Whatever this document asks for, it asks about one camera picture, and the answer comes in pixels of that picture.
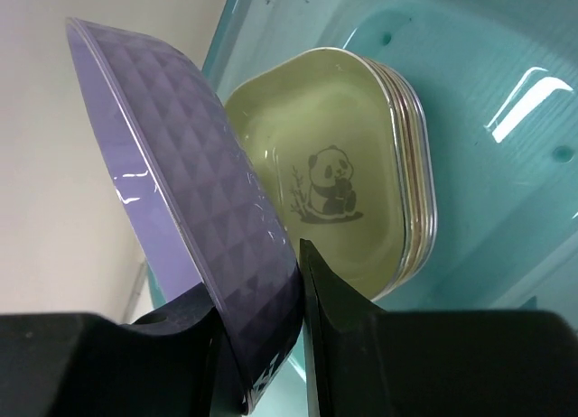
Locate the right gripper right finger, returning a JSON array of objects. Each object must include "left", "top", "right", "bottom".
[{"left": 299, "top": 240, "right": 577, "bottom": 416}]

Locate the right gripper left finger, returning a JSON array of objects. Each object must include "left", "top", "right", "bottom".
[{"left": 1, "top": 294, "right": 244, "bottom": 416}]

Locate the purple plate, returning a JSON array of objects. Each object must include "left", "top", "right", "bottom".
[{"left": 66, "top": 18, "right": 303, "bottom": 412}]

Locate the yellow plate top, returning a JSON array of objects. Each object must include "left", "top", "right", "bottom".
[{"left": 365, "top": 58, "right": 438, "bottom": 297}]

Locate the green plate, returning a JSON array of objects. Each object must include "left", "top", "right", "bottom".
[{"left": 225, "top": 47, "right": 407, "bottom": 300}]

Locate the teal plastic bin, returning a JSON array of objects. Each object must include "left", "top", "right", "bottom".
[{"left": 144, "top": 0, "right": 578, "bottom": 417}]

